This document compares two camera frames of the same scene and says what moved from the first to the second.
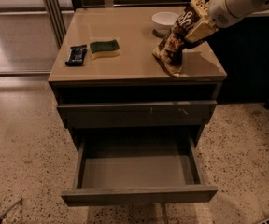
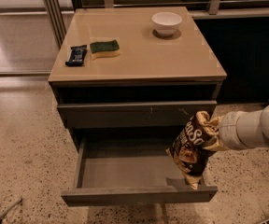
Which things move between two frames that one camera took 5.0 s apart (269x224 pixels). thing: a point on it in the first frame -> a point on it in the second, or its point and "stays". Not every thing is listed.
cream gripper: x=224 y=11 -> x=229 y=130
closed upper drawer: x=138 y=115 stays
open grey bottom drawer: x=138 y=171 stays
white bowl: x=164 y=21 stays
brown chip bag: x=171 y=49 -> x=190 y=151
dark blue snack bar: x=77 y=56 stays
